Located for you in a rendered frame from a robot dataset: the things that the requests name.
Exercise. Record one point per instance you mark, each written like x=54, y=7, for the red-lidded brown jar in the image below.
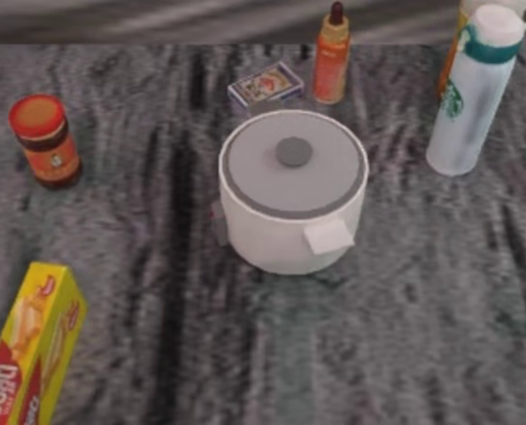
x=46, y=141

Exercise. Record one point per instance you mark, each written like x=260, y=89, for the blue playing card box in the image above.
x=265, y=84

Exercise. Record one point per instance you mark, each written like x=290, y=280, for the orange dropper bottle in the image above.
x=331, y=62

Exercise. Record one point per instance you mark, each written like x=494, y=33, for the white tumbler with green band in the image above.
x=471, y=97

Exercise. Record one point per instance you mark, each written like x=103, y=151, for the yellow bottle with white cap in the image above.
x=455, y=44

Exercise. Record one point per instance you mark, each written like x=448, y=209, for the yellow wafer box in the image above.
x=28, y=354

